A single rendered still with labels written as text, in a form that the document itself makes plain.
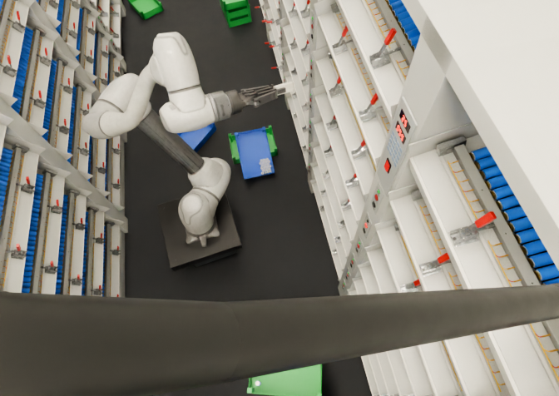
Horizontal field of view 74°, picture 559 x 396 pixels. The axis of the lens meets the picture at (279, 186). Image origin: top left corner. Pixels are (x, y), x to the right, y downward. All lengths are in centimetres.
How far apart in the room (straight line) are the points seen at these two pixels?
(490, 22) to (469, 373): 62
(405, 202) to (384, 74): 30
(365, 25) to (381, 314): 89
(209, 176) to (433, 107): 140
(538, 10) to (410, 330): 60
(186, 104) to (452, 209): 78
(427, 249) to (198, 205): 119
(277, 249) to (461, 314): 204
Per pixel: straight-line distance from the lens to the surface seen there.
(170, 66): 117
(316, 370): 179
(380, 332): 17
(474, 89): 56
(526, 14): 70
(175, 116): 117
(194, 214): 183
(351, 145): 124
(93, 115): 164
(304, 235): 226
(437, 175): 76
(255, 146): 247
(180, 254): 205
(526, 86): 59
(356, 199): 136
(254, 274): 220
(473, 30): 65
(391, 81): 89
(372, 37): 98
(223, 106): 120
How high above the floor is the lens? 211
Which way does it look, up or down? 61 degrees down
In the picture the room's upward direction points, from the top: 7 degrees counter-clockwise
